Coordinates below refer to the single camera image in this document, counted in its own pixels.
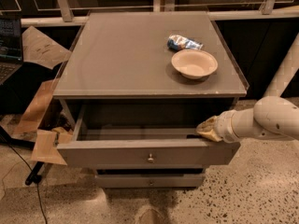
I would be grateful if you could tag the grey drawer cabinet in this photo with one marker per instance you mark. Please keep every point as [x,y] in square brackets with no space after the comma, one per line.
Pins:
[123,59]

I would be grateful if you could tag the light wooden block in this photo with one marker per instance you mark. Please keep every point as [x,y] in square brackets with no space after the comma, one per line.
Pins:
[45,148]

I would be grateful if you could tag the blue snack bag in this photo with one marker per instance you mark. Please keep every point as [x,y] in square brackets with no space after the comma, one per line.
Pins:
[179,42]

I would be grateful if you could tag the brown cardboard sheet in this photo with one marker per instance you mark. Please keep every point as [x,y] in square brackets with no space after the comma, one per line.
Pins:
[41,49]

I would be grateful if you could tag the open laptop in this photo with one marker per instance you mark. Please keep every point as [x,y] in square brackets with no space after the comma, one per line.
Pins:
[11,51]

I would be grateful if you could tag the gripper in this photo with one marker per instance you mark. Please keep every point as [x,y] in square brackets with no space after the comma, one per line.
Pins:
[223,126]

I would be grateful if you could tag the grey top drawer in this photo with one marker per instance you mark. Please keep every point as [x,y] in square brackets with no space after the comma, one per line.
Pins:
[115,137]

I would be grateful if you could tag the grey bottom drawer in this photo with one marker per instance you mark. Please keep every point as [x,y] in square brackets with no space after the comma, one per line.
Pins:
[150,181]

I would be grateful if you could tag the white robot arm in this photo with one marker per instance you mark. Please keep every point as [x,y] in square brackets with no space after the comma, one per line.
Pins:
[271,118]

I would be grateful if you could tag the grey drawer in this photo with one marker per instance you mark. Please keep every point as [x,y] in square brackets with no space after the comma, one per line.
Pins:
[150,181]
[115,137]

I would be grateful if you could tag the white paper bowl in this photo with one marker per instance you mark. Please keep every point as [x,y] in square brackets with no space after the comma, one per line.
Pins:
[194,64]

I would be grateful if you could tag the metal window railing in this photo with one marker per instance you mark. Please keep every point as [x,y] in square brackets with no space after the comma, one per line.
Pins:
[75,12]

